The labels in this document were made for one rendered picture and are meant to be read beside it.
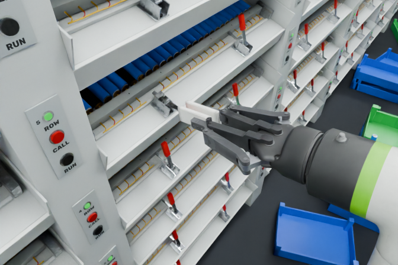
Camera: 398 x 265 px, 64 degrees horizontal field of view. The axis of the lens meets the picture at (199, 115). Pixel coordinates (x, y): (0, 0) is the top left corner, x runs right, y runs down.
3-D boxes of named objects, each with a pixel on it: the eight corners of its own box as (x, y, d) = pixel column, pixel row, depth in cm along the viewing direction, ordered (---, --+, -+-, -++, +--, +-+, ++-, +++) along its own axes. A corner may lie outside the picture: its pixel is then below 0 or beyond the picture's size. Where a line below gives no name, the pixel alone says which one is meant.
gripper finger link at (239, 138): (275, 156, 46) (271, 162, 45) (211, 135, 52) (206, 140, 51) (275, 135, 44) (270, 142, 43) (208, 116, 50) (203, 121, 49)
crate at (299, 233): (347, 227, 136) (354, 217, 130) (352, 275, 121) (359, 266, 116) (277, 211, 142) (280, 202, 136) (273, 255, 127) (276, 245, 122)
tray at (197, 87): (278, 41, 88) (295, 13, 80) (104, 182, 53) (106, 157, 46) (224, 0, 92) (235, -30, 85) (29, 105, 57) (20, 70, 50)
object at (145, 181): (267, 94, 101) (289, 64, 90) (122, 236, 66) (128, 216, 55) (220, 55, 105) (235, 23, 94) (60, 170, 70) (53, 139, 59)
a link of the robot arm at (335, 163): (384, 121, 38) (358, 168, 33) (367, 186, 45) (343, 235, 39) (333, 107, 41) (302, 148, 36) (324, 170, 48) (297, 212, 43)
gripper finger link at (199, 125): (220, 133, 50) (208, 144, 48) (195, 123, 53) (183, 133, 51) (218, 125, 49) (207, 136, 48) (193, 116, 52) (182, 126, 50)
